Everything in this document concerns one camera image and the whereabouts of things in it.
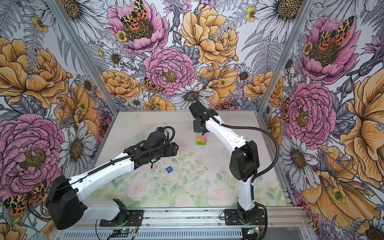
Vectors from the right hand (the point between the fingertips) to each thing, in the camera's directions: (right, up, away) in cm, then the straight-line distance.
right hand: (202, 131), depth 89 cm
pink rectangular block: (+1, -6, +11) cm, 12 cm away
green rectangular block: (-1, -8, +12) cm, 15 cm away
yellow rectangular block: (-2, -6, +11) cm, 12 cm away
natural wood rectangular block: (+1, -4, +11) cm, 11 cm away
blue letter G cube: (-20, -22, +1) cm, 30 cm away
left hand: (-18, -10, -7) cm, 22 cm away
